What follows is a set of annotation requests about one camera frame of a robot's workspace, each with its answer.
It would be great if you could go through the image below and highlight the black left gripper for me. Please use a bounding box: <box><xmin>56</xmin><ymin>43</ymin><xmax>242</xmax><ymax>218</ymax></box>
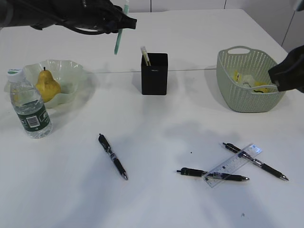
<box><xmin>80</xmin><ymin>0</ymin><xmax>137</xmax><ymax>33</ymax></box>

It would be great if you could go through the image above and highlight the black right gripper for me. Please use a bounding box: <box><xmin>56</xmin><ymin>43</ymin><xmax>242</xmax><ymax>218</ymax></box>
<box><xmin>268</xmin><ymin>45</ymin><xmax>304</xmax><ymax>93</ymax></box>

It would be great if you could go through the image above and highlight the mint green pen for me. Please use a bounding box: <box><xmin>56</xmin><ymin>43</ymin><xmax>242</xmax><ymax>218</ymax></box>
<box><xmin>114</xmin><ymin>0</ymin><xmax>129</xmax><ymax>55</ymax></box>

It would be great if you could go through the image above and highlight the yellow pen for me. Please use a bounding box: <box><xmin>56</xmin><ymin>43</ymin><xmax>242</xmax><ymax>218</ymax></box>
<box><xmin>141</xmin><ymin>46</ymin><xmax>151</xmax><ymax>66</ymax></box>

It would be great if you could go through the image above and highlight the yellow white waste paper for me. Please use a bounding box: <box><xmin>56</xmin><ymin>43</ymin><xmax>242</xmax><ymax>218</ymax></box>
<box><xmin>232</xmin><ymin>70</ymin><xmax>275</xmax><ymax>93</ymax></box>

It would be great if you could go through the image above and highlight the yellow pear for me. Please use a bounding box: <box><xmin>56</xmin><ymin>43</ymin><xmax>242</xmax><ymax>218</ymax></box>
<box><xmin>35</xmin><ymin>67</ymin><xmax>61</xmax><ymax>103</ymax></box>

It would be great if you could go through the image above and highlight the clear water bottle green label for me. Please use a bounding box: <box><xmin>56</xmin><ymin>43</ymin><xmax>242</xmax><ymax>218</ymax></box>
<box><xmin>7</xmin><ymin>69</ymin><xmax>52</xmax><ymax>139</ymax></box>

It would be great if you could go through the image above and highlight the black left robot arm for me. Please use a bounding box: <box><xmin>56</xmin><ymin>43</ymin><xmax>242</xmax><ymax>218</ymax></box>
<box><xmin>0</xmin><ymin>0</ymin><xmax>137</xmax><ymax>36</ymax></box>

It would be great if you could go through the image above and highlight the green woven plastic basket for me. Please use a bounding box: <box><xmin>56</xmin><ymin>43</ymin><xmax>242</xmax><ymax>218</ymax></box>
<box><xmin>216</xmin><ymin>46</ymin><xmax>285</xmax><ymax>113</ymax></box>

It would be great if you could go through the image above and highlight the black square pen holder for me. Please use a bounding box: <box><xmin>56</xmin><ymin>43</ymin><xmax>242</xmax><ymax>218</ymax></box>
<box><xmin>141</xmin><ymin>53</ymin><xmax>168</xmax><ymax>95</ymax></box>

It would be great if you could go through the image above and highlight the green wavy glass plate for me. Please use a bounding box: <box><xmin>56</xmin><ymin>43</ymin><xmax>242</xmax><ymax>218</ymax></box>
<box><xmin>4</xmin><ymin>59</ymin><xmax>89</xmax><ymax>110</ymax></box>

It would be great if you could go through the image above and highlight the black pen under ruler top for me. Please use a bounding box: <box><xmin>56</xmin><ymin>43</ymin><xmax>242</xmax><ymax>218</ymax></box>
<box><xmin>222</xmin><ymin>142</ymin><xmax>289</xmax><ymax>181</ymax></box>

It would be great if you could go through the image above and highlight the black pen under ruler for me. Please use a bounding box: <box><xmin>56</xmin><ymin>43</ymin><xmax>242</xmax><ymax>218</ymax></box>
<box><xmin>176</xmin><ymin>167</ymin><xmax>249</xmax><ymax>182</ymax></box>
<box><xmin>222</xmin><ymin>142</ymin><xmax>289</xmax><ymax>181</ymax></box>

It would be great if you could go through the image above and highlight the black pen centre left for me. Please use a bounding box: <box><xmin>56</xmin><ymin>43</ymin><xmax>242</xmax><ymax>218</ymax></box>
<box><xmin>98</xmin><ymin>133</ymin><xmax>128</xmax><ymax>181</ymax></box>

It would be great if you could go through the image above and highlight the transparent plastic ruler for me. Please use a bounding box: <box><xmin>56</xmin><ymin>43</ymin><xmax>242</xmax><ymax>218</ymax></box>
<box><xmin>202</xmin><ymin>144</ymin><xmax>262</xmax><ymax>188</ymax></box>

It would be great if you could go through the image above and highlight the black pen under ruler bottom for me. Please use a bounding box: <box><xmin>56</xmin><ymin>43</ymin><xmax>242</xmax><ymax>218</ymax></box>
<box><xmin>176</xmin><ymin>167</ymin><xmax>249</xmax><ymax>182</ymax></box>

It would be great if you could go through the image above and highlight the black cable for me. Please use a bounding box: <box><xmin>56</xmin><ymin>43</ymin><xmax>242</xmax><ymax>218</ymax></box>
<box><xmin>71</xmin><ymin>26</ymin><xmax>119</xmax><ymax>36</ymax></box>

